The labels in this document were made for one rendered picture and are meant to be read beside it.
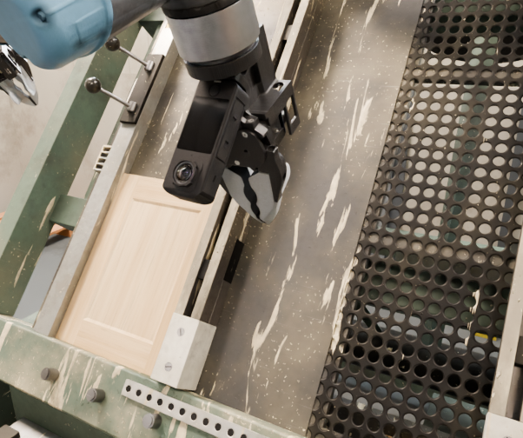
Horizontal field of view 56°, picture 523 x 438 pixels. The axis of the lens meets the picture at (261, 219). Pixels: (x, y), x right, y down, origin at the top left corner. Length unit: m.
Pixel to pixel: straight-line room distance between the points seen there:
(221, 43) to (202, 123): 0.07
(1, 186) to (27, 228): 3.67
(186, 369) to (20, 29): 0.70
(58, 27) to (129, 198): 0.88
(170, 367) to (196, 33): 0.66
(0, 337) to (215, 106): 0.94
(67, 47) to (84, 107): 1.13
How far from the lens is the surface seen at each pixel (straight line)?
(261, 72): 0.49
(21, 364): 1.21
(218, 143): 0.44
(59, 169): 1.42
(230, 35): 0.42
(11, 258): 1.38
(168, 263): 1.06
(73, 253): 1.21
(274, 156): 0.48
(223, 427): 0.90
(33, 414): 1.22
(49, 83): 4.56
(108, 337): 1.11
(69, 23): 0.34
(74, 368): 1.11
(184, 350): 0.93
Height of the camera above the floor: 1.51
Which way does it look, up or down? 20 degrees down
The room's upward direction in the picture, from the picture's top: straight up
